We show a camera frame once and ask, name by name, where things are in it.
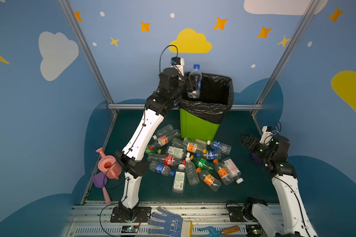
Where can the clear bottle white cap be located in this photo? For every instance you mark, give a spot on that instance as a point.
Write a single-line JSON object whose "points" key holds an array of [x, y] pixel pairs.
{"points": [[163, 131]]}

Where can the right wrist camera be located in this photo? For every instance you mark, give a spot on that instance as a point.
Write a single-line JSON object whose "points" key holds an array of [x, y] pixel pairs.
{"points": [[267, 133]]}

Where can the orange fanta bottle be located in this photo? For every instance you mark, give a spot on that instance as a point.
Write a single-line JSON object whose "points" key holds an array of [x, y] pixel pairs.
{"points": [[223, 172], [209, 179]]}

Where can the green plastic trash bin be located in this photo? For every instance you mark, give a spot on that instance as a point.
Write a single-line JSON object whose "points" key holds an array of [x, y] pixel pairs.
{"points": [[194, 127]]}

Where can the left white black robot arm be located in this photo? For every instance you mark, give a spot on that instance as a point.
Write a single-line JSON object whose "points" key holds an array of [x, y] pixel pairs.
{"points": [[131, 156]]}

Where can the pepsi bottle yellow cap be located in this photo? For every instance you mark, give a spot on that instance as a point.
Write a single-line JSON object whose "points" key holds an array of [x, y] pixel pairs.
{"points": [[210, 155]]}

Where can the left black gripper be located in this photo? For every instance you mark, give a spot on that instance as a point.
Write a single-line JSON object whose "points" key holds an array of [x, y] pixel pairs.
{"points": [[188, 83]]}

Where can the red coca cola bottle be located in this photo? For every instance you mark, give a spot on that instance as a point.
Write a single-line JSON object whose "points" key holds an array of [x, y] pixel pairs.
{"points": [[167, 160]]}

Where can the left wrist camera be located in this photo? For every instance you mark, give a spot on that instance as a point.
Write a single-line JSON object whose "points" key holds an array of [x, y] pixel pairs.
{"points": [[178, 63]]}

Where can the green sprite bottle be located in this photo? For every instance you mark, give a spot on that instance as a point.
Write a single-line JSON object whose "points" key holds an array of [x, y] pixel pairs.
{"points": [[202, 163]]}

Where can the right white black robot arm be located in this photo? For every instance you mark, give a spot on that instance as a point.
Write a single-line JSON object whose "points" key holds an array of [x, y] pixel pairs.
{"points": [[295, 220]]}

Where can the square bottle white label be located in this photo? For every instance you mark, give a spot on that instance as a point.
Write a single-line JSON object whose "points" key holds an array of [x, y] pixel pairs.
{"points": [[179, 179]]}

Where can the blue dotted work glove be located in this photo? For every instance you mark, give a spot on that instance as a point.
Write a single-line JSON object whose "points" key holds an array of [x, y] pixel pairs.
{"points": [[164, 223]]}

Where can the blue label water bottle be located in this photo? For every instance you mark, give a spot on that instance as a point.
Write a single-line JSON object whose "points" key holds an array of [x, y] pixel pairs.
{"points": [[219, 146]]}

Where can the purple ribbed plastic vase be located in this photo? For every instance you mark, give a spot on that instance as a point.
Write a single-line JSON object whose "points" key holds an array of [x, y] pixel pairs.
{"points": [[256, 158]]}

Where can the black bin liner bag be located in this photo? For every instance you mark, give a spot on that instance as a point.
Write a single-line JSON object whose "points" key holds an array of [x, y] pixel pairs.
{"points": [[216, 98]]}

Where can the small pepsi bottle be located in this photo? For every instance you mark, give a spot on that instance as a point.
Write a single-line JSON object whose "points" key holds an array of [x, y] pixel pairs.
{"points": [[195, 78]]}

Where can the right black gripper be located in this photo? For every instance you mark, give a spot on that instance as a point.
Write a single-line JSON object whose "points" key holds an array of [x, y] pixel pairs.
{"points": [[253, 142]]}

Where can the tall clear empty bottle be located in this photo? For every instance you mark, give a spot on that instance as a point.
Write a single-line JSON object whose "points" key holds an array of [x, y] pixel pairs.
{"points": [[192, 174]]}

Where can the pink label square bottle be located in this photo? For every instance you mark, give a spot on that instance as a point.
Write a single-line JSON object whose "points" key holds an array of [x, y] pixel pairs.
{"points": [[233, 170]]}

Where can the orange fanta bottle lower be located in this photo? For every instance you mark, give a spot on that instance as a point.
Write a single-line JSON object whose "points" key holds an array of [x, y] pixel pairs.
{"points": [[209, 179]]}

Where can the teal fork wooden handle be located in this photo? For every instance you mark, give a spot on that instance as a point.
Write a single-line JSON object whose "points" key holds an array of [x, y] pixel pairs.
{"points": [[213, 232]]}

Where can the crushed orange label bottle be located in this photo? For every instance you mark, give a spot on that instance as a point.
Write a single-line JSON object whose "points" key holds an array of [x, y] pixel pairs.
{"points": [[189, 145]]}

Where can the crushed green bottle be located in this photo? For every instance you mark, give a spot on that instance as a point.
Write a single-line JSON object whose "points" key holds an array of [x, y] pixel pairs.
{"points": [[155, 150]]}

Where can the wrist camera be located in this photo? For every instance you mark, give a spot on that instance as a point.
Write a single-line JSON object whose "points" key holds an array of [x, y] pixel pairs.
{"points": [[267, 133], [178, 63]]}

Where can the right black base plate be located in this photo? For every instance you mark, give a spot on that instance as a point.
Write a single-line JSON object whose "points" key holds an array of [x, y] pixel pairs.
{"points": [[236, 213]]}

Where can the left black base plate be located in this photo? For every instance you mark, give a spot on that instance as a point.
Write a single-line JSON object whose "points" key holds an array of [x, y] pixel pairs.
{"points": [[141, 214]]}

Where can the clear bottle red label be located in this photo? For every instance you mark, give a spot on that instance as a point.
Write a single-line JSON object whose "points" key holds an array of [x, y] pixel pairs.
{"points": [[164, 139]]}

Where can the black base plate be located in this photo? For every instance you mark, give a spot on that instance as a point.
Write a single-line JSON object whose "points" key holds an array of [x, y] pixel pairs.
{"points": [[236, 213], [141, 214]]}

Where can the orange fanta bottle upper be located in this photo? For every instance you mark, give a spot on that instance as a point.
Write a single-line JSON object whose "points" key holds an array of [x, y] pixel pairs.
{"points": [[223, 172]]}

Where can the aluminium frame back rail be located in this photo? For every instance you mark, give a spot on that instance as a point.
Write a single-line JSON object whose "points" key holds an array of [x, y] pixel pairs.
{"points": [[236, 107]]}

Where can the pink toy watering can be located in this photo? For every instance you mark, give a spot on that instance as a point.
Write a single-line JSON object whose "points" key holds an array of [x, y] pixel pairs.
{"points": [[109, 165]]}

